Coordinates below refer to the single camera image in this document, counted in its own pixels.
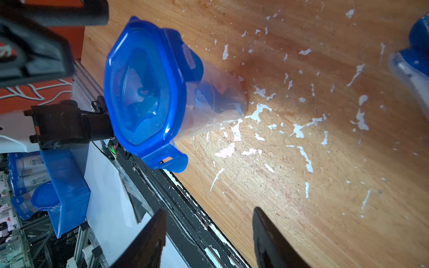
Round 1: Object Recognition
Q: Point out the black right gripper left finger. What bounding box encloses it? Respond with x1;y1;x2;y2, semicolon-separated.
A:
111;209;167;268

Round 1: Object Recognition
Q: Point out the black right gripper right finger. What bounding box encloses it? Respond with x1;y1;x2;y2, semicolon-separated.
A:
252;207;309;268

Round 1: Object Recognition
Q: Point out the blue container lid front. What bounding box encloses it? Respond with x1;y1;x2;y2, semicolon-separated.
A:
104;16;203;173

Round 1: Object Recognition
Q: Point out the blue toothbrush case back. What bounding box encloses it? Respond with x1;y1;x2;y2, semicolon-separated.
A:
389;14;429;118

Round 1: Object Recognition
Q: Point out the clear plastic container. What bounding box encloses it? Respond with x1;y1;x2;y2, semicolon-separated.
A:
175;61;248;140

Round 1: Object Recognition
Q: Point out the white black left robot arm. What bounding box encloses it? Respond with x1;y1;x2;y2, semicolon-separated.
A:
1;1;114;153

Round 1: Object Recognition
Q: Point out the blue plastic storage bin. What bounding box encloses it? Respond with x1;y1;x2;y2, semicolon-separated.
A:
7;150;90;238

